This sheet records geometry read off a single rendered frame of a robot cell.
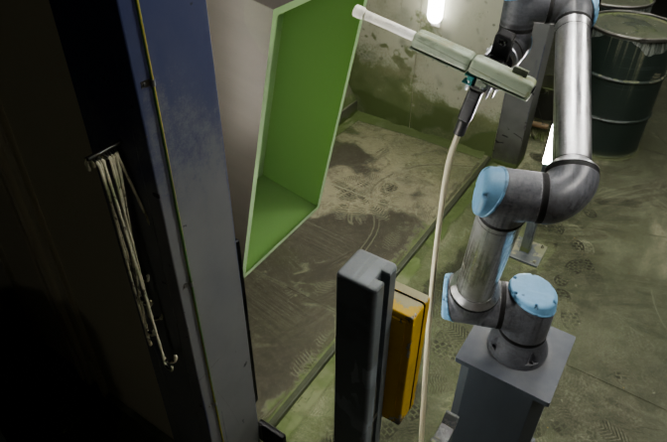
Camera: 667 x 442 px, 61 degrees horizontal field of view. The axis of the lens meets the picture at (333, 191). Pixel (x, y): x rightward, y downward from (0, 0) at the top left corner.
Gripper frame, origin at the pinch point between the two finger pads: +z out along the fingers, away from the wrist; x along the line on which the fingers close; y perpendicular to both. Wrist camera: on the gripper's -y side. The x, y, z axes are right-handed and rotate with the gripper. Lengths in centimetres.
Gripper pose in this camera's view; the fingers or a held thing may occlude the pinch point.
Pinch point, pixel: (478, 80)
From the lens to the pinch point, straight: 141.5
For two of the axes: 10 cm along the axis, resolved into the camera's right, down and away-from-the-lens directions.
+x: -8.4, -4.6, 2.8
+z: -5.0, 5.0, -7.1
